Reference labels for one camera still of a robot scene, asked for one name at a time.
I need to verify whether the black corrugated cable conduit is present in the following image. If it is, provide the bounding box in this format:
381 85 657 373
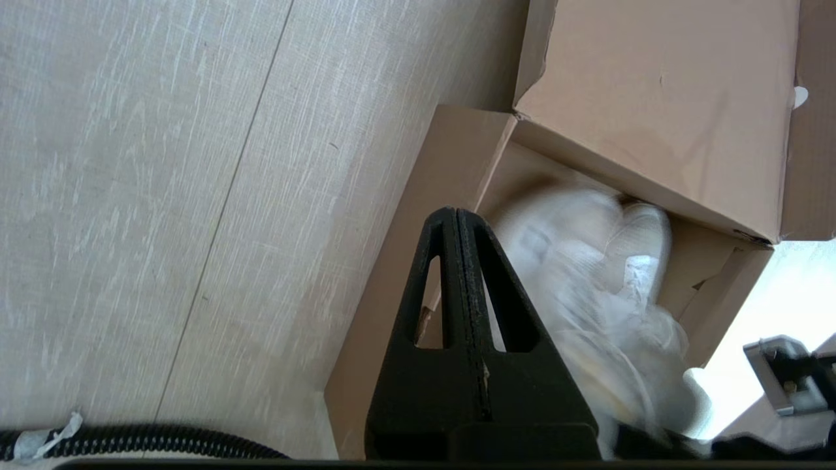
0 411 291 461

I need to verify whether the white mesh sneaker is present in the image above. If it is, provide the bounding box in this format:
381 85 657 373
607 201 713 441
490 186 660 458

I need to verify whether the brown cardboard shoe box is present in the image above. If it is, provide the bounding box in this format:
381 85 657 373
325 0 836 461

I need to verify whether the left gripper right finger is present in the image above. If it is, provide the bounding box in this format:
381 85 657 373
460 209 600 426

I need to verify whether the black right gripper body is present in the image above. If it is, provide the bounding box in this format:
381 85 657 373
617 424 836 461

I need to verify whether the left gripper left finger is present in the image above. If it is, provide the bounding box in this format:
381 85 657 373
364 207 488 461

